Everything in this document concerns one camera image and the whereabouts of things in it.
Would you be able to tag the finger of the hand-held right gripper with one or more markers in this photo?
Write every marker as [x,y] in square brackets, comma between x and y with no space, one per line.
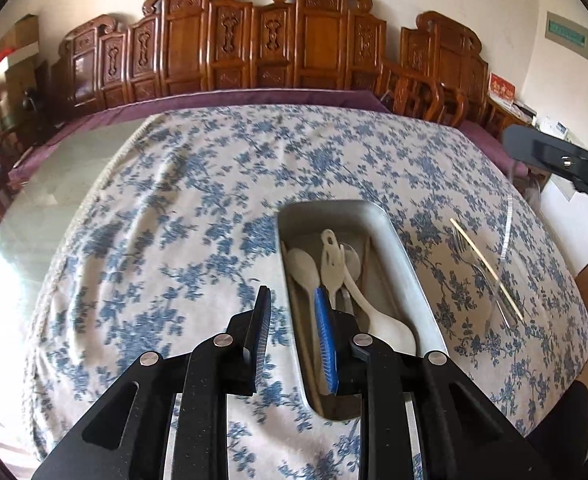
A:
[539,152]

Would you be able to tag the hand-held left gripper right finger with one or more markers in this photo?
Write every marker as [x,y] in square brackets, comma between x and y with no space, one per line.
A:
[326,345]

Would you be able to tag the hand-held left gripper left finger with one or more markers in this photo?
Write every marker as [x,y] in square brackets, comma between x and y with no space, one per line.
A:
[260,340]

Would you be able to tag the white plastic ladle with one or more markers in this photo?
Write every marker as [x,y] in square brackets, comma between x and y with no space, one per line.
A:
[389,330]

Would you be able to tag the white plastic spoon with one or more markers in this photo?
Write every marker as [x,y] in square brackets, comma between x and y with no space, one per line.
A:
[304,272]

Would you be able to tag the metal spoon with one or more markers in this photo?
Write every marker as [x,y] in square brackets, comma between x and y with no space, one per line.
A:
[352,260]

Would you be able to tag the rectangular metal container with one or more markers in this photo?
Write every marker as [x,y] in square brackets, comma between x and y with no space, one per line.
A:
[414,280]

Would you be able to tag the silver metal fork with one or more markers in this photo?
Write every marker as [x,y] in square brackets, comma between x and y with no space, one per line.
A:
[474,260]

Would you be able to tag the purple seat cushion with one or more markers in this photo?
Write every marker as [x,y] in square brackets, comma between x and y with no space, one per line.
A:
[489,147]

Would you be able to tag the red card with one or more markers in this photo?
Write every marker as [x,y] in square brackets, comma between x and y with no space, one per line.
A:
[502,90]

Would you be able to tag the clear plastic strip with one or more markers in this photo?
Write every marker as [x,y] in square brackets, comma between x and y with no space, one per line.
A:
[507,225]

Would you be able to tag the short carved wooden sofa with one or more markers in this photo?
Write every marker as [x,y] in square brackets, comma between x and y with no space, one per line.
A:
[449,65]

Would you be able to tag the wooden armchair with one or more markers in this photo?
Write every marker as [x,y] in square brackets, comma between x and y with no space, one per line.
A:
[424,95]

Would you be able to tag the blue floral tablecloth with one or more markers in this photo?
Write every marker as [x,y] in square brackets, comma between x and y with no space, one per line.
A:
[173,210]

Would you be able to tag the long carved wooden sofa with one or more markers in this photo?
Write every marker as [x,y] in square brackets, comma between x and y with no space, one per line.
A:
[319,35]

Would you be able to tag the person's black clothing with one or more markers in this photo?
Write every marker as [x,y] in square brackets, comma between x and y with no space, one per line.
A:
[569,435]

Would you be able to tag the brown cardboard box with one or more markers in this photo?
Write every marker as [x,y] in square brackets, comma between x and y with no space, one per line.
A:
[21,35]

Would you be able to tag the green wall plate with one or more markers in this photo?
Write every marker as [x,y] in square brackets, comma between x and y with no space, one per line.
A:
[568,34]

